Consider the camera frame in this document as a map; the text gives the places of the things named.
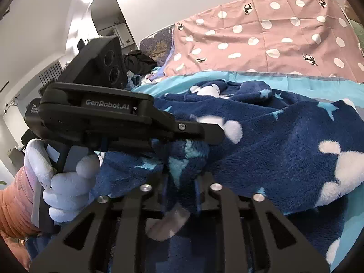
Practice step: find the purple tree-print sheet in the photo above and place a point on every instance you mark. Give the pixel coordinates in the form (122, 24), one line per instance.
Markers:
(156, 45)

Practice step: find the dark slatted rack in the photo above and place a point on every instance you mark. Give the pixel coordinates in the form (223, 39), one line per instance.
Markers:
(51, 74)

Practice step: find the arched white doorway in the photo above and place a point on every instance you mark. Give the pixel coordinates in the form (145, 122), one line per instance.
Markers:
(109, 14)

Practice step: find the person's left forearm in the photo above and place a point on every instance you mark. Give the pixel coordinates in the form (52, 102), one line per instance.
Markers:
(14, 204)

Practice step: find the black cloth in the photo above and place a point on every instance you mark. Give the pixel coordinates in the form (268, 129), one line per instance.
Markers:
(139, 61)

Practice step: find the person's left hand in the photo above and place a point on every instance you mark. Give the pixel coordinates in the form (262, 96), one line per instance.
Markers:
(68, 187)

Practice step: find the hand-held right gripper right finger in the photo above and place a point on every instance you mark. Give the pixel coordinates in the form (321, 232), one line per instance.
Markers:
(204, 199)

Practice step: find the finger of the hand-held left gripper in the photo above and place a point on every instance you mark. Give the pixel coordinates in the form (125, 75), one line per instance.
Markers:
(204, 132)

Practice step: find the blue cloth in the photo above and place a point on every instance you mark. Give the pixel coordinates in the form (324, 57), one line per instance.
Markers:
(135, 81)

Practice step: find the pink polka dot sheet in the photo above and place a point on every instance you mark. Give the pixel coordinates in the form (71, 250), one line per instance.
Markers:
(256, 54)

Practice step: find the teal and grey blanket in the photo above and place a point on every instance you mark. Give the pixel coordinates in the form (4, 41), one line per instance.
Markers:
(312, 86)

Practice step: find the blue fleece star-print garment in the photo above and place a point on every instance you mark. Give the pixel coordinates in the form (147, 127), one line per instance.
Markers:
(284, 148)

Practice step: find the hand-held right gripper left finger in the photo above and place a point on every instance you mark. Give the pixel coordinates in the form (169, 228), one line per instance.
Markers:
(158, 202)

